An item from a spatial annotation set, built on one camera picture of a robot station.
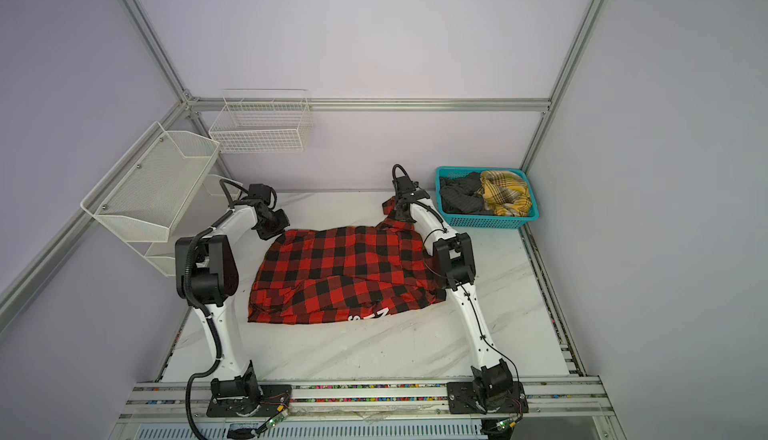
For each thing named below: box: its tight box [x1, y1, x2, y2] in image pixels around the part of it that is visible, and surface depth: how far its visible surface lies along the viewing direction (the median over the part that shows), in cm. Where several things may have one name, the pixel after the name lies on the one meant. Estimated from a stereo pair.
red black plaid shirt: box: [248, 195, 447, 324], surface depth 97 cm
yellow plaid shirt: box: [477, 170, 532, 217], surface depth 107 cm
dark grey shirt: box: [440, 172, 494, 215], surface depth 110 cm
